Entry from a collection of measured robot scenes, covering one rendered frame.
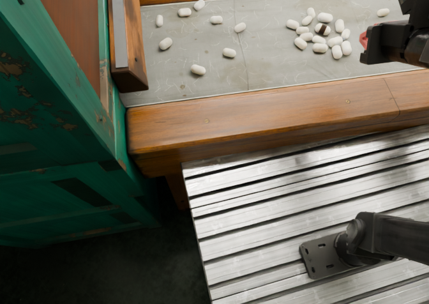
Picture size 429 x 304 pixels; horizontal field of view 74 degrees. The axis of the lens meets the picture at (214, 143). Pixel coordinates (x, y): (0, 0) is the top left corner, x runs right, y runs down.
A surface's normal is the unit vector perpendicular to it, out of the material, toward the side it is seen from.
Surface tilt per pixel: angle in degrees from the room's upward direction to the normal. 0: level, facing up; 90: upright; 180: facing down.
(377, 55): 49
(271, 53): 0
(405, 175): 0
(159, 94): 0
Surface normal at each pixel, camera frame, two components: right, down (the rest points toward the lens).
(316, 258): 0.04, -0.40
